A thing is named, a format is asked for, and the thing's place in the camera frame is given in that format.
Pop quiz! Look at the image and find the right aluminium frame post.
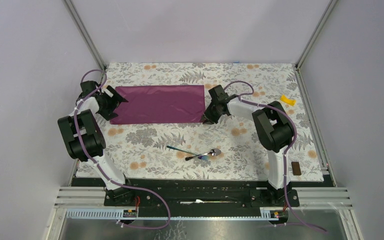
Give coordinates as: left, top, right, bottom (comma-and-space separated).
295, 0, 340, 71

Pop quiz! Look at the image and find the aluminium frame post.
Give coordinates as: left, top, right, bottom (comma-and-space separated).
62, 0, 107, 70
295, 0, 340, 71

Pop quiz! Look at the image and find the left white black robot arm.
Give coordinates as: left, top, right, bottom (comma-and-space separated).
57, 80, 136, 206

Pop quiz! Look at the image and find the purple cloth napkin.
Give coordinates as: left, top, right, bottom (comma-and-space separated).
110, 85, 206, 125

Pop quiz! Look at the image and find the slotted cable duct rail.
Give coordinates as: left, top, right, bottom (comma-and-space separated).
65, 206, 291, 222

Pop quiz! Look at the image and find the floral patterned tablecloth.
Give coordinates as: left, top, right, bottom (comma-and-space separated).
96, 62, 323, 182

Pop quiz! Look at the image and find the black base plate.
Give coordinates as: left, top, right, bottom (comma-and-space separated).
103, 177, 301, 219

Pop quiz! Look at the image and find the left aluminium frame post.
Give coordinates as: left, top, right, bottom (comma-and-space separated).
62, 0, 107, 70

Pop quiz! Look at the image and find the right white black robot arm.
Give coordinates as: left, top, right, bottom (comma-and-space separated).
201, 85, 296, 206

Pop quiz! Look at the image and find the iridescent fork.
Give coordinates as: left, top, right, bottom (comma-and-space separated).
166, 145, 210, 161

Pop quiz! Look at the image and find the yellow plastic piece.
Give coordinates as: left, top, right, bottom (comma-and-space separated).
279, 95, 297, 107

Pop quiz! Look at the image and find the dark brown block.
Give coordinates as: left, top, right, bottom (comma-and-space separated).
291, 161, 302, 176

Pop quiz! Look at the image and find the iridescent spoon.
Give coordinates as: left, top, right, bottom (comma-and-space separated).
184, 148, 222, 161

